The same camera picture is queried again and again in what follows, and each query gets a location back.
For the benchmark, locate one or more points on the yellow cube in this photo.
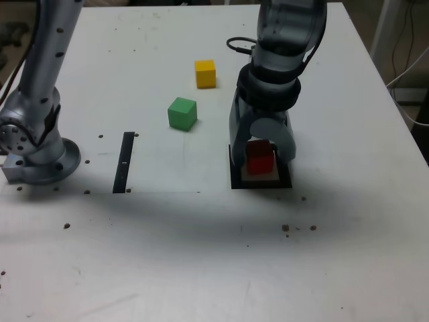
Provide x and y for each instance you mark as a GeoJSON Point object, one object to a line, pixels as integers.
{"type": "Point", "coordinates": [205, 75]}

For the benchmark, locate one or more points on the black tape square outline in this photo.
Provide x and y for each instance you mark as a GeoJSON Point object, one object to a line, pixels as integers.
{"type": "Point", "coordinates": [261, 185]}

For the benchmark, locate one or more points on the red cube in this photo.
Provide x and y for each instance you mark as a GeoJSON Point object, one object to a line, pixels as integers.
{"type": "Point", "coordinates": [259, 161]}

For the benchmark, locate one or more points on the black tape strip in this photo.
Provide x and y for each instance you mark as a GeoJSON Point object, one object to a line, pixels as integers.
{"type": "Point", "coordinates": [122, 167]}

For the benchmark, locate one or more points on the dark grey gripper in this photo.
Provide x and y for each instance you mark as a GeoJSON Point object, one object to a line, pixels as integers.
{"type": "Point", "coordinates": [264, 113]}

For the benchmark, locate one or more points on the white metal post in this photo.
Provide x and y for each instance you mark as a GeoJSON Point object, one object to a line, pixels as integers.
{"type": "Point", "coordinates": [380, 27]}

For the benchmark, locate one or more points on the green cube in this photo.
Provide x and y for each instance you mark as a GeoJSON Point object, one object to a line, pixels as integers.
{"type": "Point", "coordinates": [181, 114]}

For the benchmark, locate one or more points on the black background box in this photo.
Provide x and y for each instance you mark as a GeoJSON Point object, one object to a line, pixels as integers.
{"type": "Point", "coordinates": [410, 95]}

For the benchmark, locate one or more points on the black background object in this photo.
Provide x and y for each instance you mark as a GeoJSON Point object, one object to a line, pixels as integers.
{"type": "Point", "coordinates": [10, 30]}

